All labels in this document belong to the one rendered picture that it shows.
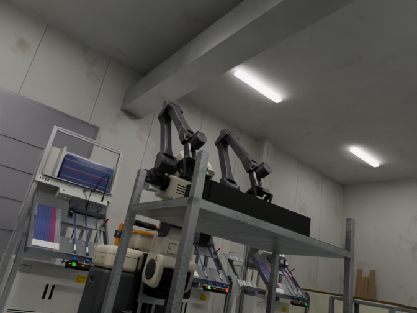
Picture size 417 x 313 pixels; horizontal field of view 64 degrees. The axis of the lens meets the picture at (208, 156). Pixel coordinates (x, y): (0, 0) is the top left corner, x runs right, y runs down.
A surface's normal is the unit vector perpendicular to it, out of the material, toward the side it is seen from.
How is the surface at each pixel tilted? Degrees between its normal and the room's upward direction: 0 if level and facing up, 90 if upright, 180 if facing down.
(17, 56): 90
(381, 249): 90
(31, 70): 90
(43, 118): 90
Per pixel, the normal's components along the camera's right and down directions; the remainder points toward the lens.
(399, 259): -0.77, -0.34
